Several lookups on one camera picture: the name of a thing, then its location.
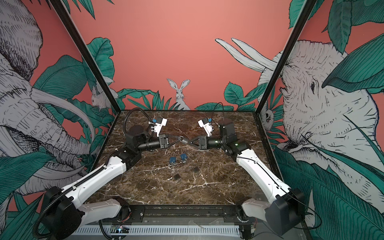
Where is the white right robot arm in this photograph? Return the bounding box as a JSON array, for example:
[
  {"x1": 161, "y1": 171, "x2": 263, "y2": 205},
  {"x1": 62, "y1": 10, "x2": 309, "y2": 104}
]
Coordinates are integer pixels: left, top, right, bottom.
[{"x1": 182, "y1": 119, "x2": 306, "y2": 236}]

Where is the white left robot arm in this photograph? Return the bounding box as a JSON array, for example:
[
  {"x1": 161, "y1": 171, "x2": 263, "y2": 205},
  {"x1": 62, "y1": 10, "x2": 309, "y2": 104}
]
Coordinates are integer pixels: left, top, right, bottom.
[{"x1": 32, "y1": 125, "x2": 173, "y2": 240}]

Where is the blue padlock left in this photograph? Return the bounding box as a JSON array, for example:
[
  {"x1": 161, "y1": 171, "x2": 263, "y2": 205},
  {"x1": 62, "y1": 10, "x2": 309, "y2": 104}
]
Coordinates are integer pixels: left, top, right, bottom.
[{"x1": 170, "y1": 157, "x2": 177, "y2": 165}]

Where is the blue padlock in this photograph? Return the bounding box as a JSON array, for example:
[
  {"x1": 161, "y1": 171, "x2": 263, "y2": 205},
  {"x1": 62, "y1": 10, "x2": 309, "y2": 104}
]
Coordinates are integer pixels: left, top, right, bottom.
[
  {"x1": 180, "y1": 153, "x2": 188, "y2": 163},
  {"x1": 170, "y1": 157, "x2": 177, "y2": 165}
]

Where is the blue padlock right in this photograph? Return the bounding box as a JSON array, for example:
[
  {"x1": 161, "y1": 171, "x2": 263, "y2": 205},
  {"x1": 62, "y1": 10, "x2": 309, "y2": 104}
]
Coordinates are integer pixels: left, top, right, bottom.
[{"x1": 180, "y1": 153, "x2": 188, "y2": 163}]

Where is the white perforated strip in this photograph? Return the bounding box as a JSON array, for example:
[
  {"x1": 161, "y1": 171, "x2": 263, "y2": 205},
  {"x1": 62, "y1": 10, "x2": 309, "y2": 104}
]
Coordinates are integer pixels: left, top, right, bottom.
[{"x1": 64, "y1": 224, "x2": 241, "y2": 237}]

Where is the small green circuit board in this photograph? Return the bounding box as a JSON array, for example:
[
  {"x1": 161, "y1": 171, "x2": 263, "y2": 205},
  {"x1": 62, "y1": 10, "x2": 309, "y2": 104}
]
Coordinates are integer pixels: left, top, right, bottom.
[{"x1": 110, "y1": 226, "x2": 130, "y2": 234}]

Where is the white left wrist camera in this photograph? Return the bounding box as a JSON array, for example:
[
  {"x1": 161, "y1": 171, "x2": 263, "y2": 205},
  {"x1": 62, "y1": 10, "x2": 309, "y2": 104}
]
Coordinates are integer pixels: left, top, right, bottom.
[{"x1": 151, "y1": 118, "x2": 168, "y2": 137}]

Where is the thin black right cable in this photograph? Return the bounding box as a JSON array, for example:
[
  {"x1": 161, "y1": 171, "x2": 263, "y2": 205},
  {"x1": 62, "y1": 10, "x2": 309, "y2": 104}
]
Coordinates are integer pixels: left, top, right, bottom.
[{"x1": 236, "y1": 149, "x2": 323, "y2": 230}]

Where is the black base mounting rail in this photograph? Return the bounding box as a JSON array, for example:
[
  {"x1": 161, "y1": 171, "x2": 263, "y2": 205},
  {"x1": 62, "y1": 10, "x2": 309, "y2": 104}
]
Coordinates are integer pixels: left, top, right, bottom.
[{"x1": 123, "y1": 205, "x2": 257, "y2": 225}]

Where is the black corner frame post left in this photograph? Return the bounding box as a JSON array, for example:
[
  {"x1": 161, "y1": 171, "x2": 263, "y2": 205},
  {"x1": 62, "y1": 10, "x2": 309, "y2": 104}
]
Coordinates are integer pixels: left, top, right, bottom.
[{"x1": 49, "y1": 1, "x2": 121, "y2": 114}]

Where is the black corner frame post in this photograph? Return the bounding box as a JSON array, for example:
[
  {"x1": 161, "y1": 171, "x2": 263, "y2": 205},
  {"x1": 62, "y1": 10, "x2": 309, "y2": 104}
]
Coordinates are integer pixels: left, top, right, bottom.
[
  {"x1": 256, "y1": 0, "x2": 317, "y2": 116},
  {"x1": 49, "y1": 1, "x2": 121, "y2": 114}
]

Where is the black corrugated left cable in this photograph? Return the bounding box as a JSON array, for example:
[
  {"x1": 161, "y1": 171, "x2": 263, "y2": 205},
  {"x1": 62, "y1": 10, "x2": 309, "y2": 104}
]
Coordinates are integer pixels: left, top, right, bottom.
[{"x1": 32, "y1": 185, "x2": 76, "y2": 239}]

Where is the black corner frame post right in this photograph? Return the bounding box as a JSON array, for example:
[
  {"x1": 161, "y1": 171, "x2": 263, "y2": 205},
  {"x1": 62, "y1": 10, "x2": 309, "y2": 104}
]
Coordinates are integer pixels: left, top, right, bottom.
[{"x1": 256, "y1": 0, "x2": 317, "y2": 116}]

